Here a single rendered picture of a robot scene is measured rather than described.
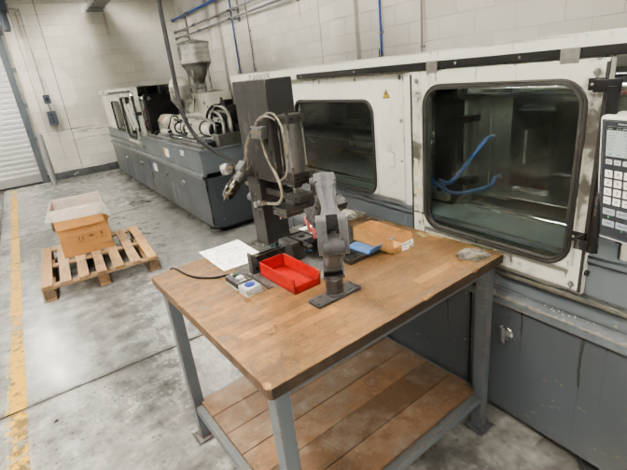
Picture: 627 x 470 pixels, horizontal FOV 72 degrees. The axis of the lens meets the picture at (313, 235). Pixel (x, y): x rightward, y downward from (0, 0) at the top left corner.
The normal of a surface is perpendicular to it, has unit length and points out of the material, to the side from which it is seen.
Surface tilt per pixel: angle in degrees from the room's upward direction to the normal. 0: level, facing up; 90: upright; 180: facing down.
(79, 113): 90
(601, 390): 90
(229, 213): 90
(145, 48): 90
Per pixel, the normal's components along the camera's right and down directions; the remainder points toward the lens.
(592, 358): -0.82, 0.29
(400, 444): -0.11, -0.93
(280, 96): 0.61, 0.23
